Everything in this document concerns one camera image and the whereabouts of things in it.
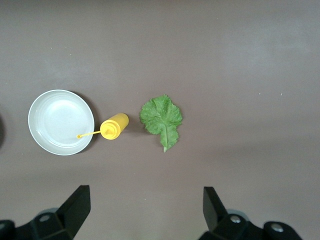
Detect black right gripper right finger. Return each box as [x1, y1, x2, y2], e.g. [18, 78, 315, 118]
[199, 186, 305, 240]

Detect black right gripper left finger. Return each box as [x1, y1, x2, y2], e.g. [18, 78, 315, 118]
[0, 185, 91, 240]

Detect yellow squeeze bottle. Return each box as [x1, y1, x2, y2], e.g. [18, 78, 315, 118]
[76, 112, 130, 141]

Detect green lettuce leaf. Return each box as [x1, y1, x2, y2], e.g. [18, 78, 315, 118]
[139, 94, 184, 153]

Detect white round plate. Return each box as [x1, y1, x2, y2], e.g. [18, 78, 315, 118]
[27, 89, 95, 156]

